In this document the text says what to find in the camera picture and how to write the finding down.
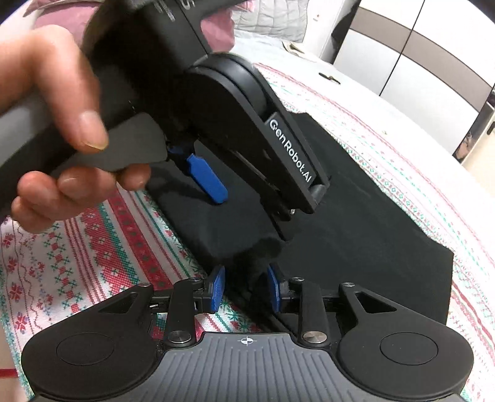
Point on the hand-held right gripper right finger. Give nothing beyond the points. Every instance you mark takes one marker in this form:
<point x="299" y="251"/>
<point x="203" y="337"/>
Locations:
<point x="273" y="289"/>

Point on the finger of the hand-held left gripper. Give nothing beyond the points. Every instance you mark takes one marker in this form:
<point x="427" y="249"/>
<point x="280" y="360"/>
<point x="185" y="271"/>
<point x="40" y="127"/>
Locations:
<point x="286" y="226"/>
<point x="207" y="178"/>

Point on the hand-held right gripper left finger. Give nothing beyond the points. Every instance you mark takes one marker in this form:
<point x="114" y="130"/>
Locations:
<point x="216" y="290"/>

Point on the black pants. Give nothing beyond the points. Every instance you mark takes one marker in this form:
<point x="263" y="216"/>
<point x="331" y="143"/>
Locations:
<point x="367" y="232"/>

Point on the person's left hand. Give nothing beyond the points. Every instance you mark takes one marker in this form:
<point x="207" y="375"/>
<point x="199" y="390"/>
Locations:
<point x="58" y="73"/>

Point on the pink pillow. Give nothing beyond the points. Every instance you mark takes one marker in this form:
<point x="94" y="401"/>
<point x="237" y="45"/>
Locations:
<point x="222" y="36"/>

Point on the beige cloth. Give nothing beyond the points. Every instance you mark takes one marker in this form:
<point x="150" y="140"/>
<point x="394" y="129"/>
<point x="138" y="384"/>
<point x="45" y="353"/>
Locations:
<point x="299" y="50"/>

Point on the grey quilted headboard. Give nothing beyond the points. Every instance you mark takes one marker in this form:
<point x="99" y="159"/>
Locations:
<point x="278" y="15"/>

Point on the patterned knitted blanket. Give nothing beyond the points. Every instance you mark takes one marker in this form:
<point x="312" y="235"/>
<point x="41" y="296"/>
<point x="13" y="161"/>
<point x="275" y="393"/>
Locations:
<point x="96" y="239"/>

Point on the hanging dark clothes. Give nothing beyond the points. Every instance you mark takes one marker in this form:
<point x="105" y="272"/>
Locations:
<point x="342" y="27"/>

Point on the white and taupe wardrobe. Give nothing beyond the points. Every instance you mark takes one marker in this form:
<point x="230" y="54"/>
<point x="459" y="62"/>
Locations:
<point x="425" y="58"/>

